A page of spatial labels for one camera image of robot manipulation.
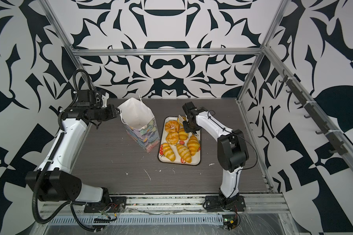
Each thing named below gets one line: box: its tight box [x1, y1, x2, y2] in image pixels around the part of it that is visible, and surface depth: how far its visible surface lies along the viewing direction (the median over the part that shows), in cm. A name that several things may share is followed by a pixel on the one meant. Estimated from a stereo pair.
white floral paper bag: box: [117, 97, 161, 153], surface depth 85 cm
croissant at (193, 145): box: [186, 134, 201, 157], surface depth 93 cm
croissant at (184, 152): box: [176, 143, 192, 164], surface depth 90 cm
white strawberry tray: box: [158, 116, 202, 166], surface depth 94 cm
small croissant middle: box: [178, 127, 189, 141], surface depth 98 cm
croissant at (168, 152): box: [162, 142, 177, 163], surface depth 91 cm
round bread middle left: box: [165, 131, 179, 146], surface depth 96 cm
